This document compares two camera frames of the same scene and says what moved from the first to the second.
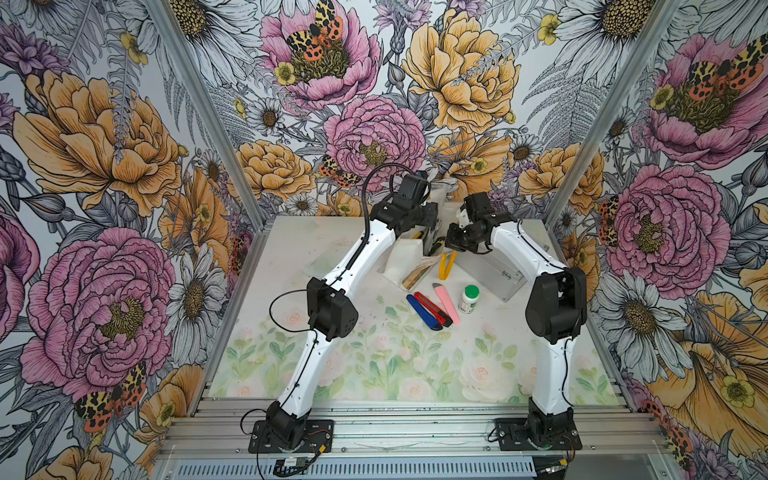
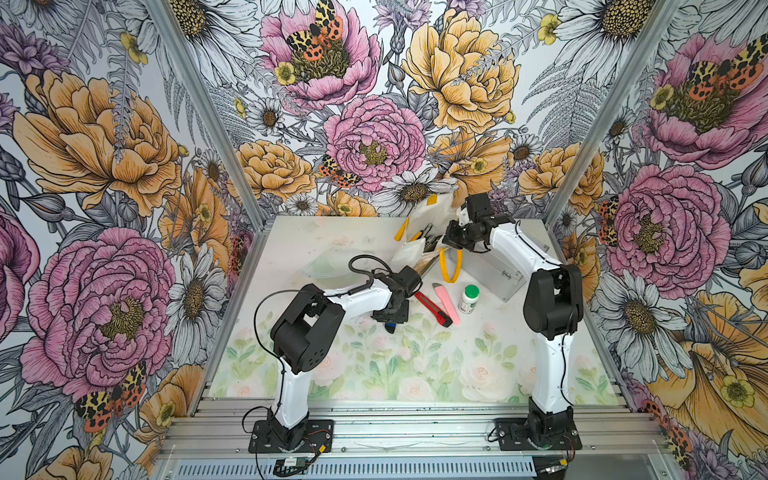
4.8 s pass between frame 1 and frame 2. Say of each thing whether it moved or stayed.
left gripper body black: moved
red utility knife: stayed
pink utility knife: stayed
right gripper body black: stayed
